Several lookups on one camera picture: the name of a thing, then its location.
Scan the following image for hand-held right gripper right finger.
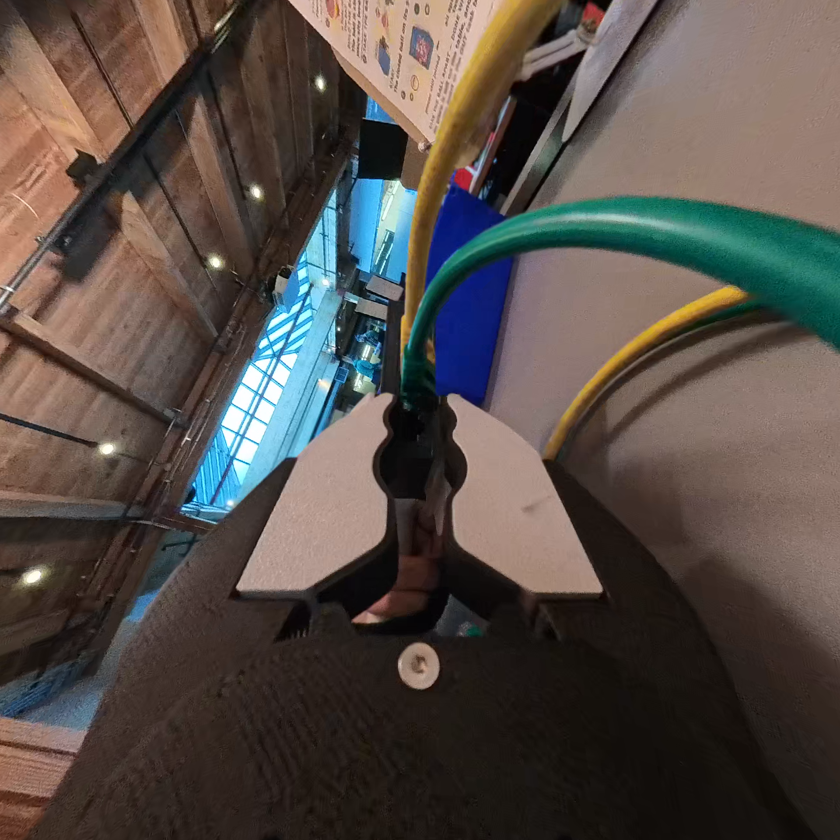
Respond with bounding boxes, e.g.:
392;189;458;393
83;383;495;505
440;394;605;618

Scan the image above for black network switch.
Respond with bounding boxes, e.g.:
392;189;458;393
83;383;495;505
382;298;448;503

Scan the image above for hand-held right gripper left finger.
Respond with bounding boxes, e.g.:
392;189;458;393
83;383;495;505
235;392;400;621

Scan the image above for black ceiling rail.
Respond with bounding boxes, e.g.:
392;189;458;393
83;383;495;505
0;0;263;316

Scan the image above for person's left hand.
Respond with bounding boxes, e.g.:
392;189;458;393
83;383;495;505
354;505;447;624

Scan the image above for green ethernet cable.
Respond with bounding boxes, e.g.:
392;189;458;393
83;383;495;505
400;197;840;411

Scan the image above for white board stand base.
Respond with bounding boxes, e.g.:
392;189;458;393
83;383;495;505
518;0;664;139

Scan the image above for blue plastic bin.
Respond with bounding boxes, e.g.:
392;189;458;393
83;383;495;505
433;184;516;404

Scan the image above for yellow ethernet cable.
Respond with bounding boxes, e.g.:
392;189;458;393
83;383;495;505
402;0;756;460

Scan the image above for ceiling spotlights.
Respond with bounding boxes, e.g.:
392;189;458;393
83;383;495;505
20;72;329;588

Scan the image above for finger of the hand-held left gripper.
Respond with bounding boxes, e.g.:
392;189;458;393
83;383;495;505
425;459;454;526
398;499;427;559

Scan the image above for instruction sheet board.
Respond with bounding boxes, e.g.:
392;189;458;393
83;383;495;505
289;0;519;142

